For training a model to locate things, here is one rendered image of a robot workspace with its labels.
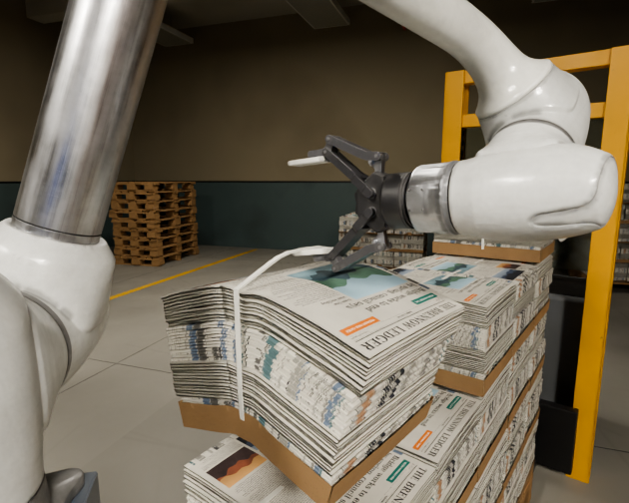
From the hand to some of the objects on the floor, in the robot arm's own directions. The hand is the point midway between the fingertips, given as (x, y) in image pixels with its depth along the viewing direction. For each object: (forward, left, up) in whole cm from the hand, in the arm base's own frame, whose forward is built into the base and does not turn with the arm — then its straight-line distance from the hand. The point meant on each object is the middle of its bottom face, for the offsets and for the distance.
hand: (301, 206), depth 69 cm
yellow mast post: (+146, +78, -130) cm, 210 cm away
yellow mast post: (+104, +129, -130) cm, 211 cm away
